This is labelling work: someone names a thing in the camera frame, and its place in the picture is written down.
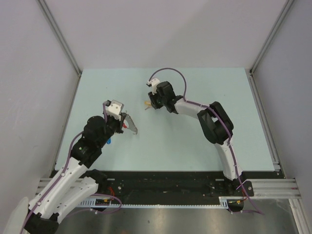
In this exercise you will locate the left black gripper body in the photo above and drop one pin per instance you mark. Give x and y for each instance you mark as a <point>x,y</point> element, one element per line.
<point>112,125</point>

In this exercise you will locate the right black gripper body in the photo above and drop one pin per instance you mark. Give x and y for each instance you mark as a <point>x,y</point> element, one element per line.
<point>158,101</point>

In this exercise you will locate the red handled keyring holder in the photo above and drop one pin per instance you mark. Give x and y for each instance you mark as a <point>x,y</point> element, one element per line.
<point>128,123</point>

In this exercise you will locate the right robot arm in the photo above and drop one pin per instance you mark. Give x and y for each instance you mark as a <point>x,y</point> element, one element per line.
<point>214,121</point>

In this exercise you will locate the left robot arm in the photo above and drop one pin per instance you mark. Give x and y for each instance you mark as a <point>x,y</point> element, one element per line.
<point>74,182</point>

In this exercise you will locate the key with yellow tag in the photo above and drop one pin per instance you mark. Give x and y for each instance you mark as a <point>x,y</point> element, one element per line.
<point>148,105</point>

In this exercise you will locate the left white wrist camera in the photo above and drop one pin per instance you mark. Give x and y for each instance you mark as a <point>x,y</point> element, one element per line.
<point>112,108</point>

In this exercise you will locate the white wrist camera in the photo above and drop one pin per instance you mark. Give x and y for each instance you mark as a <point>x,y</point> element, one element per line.
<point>112,108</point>
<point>152,83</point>

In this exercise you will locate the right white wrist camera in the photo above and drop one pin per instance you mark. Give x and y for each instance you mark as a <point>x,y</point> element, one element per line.
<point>152,83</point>

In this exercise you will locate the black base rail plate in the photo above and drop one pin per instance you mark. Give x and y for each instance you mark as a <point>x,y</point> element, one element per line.
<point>162,187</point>

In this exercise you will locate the left aluminium frame post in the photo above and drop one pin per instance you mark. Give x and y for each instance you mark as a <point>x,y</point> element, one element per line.
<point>59,35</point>

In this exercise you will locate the aluminium frame post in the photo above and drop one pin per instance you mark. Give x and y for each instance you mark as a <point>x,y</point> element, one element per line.
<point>272,34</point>
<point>59,35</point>

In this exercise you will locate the white slotted cable duct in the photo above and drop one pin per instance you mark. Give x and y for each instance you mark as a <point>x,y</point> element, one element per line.
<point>99,203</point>

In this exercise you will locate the right aluminium frame post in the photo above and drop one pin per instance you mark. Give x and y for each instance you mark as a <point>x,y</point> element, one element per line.
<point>272,34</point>

